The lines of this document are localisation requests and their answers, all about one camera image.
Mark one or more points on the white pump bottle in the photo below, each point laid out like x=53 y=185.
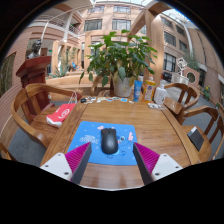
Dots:
x=160 y=96

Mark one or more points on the green plant in white pot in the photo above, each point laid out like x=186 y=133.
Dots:
x=121 y=56

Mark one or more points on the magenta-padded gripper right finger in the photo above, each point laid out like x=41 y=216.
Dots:
x=163 y=165

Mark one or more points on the dark bust statue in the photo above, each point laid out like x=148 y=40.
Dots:
x=35 y=50

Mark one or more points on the red and white bag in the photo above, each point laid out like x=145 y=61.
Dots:
x=61 y=114

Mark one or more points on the yellow liquid bottle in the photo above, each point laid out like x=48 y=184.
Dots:
x=148 y=90

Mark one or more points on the blue tube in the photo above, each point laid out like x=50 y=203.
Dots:
x=137 y=90

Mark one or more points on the small clear plastic packet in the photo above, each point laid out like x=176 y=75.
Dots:
x=155 y=106

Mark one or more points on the wooden armchair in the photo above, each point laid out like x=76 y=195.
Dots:
x=205 y=151
x=23 y=120
x=96 y=83
x=5 y=151
x=176 y=106

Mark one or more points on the blue cartoon mouse pad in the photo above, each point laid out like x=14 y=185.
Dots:
x=86 y=140

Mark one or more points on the black box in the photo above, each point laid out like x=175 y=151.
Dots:
x=196 y=138

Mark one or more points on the black computer mouse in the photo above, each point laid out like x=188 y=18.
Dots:
x=109 y=141

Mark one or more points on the red-brown wooden pedestal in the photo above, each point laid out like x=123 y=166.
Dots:
x=33 y=71

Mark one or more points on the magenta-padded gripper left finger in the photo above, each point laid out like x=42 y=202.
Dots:
x=58 y=164

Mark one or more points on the white geometric sculpture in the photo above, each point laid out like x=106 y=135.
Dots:
x=181 y=66

